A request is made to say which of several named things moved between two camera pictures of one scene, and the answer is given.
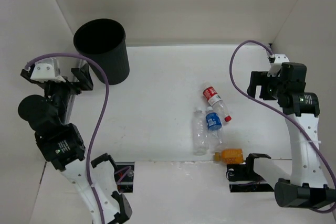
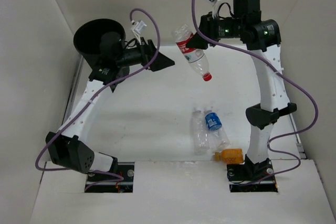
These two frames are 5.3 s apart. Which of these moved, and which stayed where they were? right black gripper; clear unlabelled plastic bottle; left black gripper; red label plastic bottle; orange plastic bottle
Moved: red label plastic bottle; left black gripper; right black gripper
Stayed: clear unlabelled plastic bottle; orange plastic bottle
